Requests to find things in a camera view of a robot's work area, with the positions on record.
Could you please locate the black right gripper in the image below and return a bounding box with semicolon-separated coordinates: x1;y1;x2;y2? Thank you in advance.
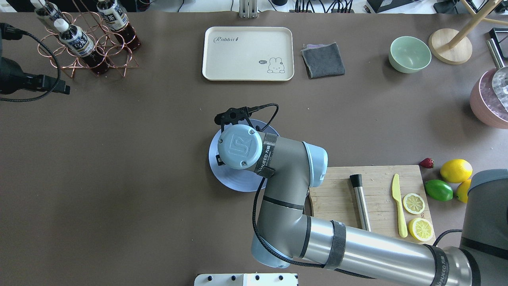
214;107;254;167

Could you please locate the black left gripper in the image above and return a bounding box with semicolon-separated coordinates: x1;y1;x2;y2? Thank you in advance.
0;58;71;95

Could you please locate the blue plate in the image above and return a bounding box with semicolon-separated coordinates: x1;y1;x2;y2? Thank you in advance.
208;120;268;192

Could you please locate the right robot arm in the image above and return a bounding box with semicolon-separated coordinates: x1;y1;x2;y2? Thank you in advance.
211;106;507;286

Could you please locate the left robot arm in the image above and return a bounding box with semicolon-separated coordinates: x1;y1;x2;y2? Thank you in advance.
0;22;71;102

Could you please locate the dark tea bottle near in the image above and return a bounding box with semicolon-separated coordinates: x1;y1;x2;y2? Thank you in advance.
54;19;109;75

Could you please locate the dark tea bottle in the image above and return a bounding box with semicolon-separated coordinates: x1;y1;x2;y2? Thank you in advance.
30;0;70;33
96;0;141;51
54;19;109;75

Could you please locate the cream rabbit tray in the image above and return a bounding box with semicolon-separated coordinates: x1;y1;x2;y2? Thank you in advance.
202;27;294;81

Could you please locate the dark tea bottle far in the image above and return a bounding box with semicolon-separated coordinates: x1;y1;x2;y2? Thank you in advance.
30;0;70;33

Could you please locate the dark tea bottle middle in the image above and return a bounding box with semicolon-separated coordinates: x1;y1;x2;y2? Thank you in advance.
96;0;141;51

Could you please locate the grey cloth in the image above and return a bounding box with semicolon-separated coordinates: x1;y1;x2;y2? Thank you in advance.
301;42;345;79

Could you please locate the wooden cutting board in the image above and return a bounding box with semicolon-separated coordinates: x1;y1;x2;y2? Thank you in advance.
310;165;427;239

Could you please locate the steel muddler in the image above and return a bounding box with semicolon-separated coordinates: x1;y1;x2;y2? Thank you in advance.
349;174;372;232

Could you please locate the green bowl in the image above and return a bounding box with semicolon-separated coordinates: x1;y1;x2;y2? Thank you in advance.
389;36;432;74

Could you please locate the red strawberry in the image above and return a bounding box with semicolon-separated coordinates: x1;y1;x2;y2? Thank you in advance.
419;158;434;169

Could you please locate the lemon slice lower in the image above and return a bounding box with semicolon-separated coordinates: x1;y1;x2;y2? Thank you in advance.
402;193;426;215

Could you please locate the lemon slice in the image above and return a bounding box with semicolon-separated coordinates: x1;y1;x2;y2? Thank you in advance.
408;218;434;242
402;193;426;215

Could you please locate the yellow plastic knife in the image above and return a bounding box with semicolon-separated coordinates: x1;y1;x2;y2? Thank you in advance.
391;174;408;238

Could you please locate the green lime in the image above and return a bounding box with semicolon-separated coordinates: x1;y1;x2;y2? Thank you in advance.
424;179;454;201

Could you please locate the lemon slice upper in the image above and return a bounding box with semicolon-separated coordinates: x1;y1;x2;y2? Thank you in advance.
408;218;434;242

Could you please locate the wooden cup tree stand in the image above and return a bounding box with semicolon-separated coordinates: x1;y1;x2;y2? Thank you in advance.
428;0;507;65

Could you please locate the yellow lemon lower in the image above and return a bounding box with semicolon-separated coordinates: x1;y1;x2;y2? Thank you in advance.
440;159;473;184

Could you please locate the yellow lemon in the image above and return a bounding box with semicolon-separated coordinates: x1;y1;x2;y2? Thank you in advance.
440;159;473;184
455;179;471;203

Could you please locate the yellow lemon upper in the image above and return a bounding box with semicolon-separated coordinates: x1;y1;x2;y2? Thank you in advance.
455;179;471;203

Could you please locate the pink ice bowl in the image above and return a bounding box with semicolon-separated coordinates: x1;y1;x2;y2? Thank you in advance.
470;69;508;129

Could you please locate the metal ice scoop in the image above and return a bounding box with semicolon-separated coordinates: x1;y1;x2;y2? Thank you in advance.
487;39;508;106

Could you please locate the copper wire bottle rack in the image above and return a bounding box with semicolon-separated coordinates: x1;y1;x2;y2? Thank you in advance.
31;0;141;75

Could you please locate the white camera stand base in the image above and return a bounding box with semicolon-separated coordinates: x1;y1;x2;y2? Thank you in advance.
194;273;299;286

